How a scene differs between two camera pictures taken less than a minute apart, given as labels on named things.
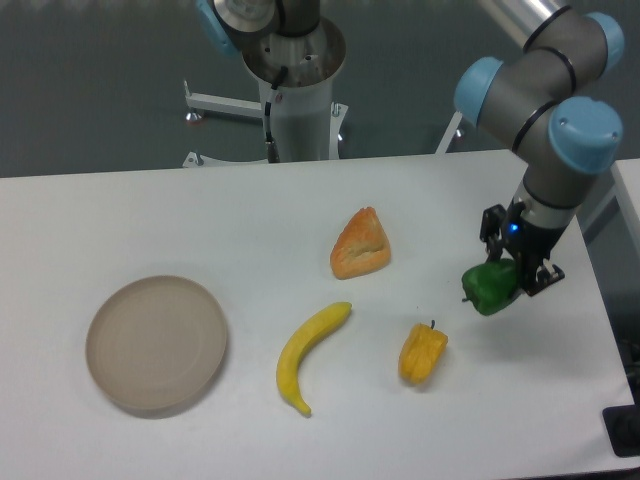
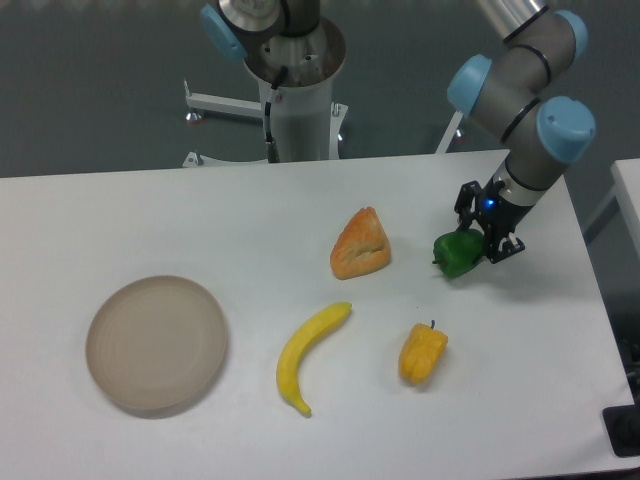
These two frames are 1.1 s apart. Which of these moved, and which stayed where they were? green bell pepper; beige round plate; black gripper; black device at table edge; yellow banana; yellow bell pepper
Moved: black gripper; green bell pepper
Stayed: black device at table edge; beige round plate; yellow banana; yellow bell pepper
